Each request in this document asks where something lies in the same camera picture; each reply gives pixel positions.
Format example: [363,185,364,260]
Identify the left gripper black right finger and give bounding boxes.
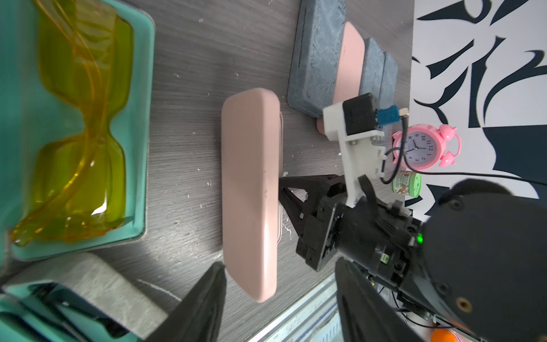
[335,257,422,342]

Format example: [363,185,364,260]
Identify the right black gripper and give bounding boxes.
[279,175,421,291]

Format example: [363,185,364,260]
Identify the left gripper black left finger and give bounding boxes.
[146,262,226,342]

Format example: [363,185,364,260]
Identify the teal case black sunglasses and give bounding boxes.
[1,253,168,341]

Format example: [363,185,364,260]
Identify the grey case black sunglasses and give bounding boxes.
[378,52,398,109]

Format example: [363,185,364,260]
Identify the grey case white glasses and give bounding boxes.
[287,0,346,118]

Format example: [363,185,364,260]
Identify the pink case purple glasses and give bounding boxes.
[221,88,283,303]

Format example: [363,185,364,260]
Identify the pink case thin glasses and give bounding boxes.
[315,21,366,134]

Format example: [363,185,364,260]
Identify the teal case yellow glasses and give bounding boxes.
[1,1,155,262]

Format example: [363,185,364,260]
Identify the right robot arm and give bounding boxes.
[279,175,546,341]

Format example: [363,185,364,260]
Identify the green round tin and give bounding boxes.
[391,170,423,198]

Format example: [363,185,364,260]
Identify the pink alarm clock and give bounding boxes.
[393,124,462,171]

